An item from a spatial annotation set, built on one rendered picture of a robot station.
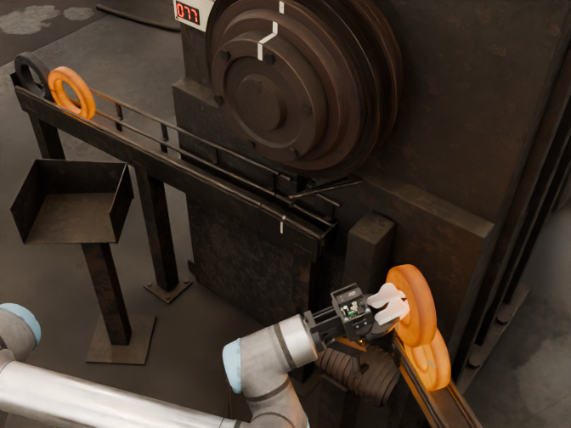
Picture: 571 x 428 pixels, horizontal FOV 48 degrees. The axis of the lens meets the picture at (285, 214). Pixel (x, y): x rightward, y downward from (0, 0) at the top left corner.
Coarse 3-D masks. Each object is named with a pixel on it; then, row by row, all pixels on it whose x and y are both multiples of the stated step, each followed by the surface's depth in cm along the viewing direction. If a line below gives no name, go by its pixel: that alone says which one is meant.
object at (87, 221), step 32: (64, 160) 181; (32, 192) 180; (64, 192) 190; (96, 192) 189; (128, 192) 183; (32, 224) 181; (64, 224) 180; (96, 224) 179; (96, 256) 189; (96, 288) 200; (128, 320) 220; (96, 352) 219; (128, 352) 219
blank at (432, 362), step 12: (408, 348) 144; (420, 348) 142; (432, 348) 132; (444, 348) 132; (420, 360) 141; (432, 360) 132; (444, 360) 132; (420, 372) 140; (432, 372) 133; (444, 372) 132; (432, 384) 135; (444, 384) 134
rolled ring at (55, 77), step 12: (60, 72) 202; (72, 72) 202; (48, 84) 211; (60, 84) 211; (72, 84) 202; (84, 84) 202; (60, 96) 213; (84, 96) 202; (72, 108) 214; (84, 108) 206
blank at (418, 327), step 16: (400, 272) 120; (416, 272) 119; (400, 288) 122; (416, 288) 116; (416, 304) 116; (432, 304) 116; (400, 320) 125; (416, 320) 117; (432, 320) 116; (400, 336) 126; (416, 336) 118; (432, 336) 118
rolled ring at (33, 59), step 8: (16, 56) 214; (24, 56) 211; (32, 56) 211; (16, 64) 217; (24, 64) 214; (32, 64) 210; (40, 64) 210; (16, 72) 221; (24, 72) 220; (40, 72) 210; (48, 72) 211; (24, 80) 221; (32, 80) 223; (32, 88) 223; (48, 88) 213; (48, 96) 216
